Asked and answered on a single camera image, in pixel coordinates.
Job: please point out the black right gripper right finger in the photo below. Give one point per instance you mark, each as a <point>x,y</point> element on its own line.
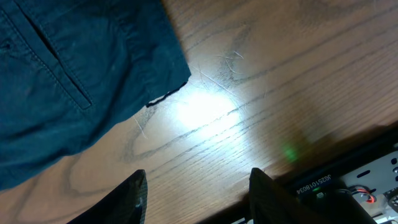
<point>271,204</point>

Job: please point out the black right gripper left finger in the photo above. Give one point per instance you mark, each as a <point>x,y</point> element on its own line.
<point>126,204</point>

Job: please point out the navy blue shorts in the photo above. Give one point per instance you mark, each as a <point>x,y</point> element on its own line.
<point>72,69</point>

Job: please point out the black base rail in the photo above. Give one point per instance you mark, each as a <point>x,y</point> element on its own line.
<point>334,190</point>

